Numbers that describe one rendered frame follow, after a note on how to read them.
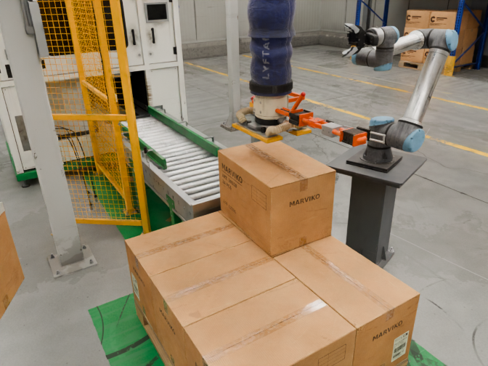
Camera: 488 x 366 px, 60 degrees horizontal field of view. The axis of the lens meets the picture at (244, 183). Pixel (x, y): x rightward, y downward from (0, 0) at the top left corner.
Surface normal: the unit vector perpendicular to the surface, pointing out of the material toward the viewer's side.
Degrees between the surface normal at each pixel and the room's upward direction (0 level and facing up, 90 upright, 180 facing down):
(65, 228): 90
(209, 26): 90
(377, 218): 90
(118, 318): 0
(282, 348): 0
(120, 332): 0
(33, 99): 90
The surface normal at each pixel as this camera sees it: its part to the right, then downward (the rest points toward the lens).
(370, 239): -0.61, 0.35
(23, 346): -0.03, -0.90
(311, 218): 0.48, 0.37
